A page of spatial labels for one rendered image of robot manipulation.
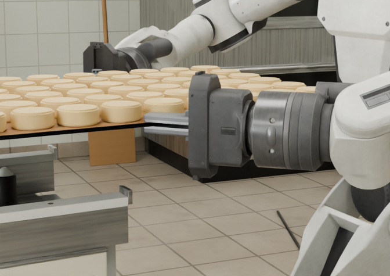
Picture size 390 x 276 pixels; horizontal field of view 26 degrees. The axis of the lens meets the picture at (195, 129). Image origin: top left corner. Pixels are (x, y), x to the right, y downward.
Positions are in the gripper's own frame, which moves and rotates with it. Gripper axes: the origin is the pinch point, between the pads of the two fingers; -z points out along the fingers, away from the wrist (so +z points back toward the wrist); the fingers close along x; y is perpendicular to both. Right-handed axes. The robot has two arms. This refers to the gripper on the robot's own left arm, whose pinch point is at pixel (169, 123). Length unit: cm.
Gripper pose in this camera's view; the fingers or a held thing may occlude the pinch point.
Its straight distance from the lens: 100.5
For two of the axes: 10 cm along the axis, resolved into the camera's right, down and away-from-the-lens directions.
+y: -3.0, 1.7, -9.4
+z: 9.6, 0.6, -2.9
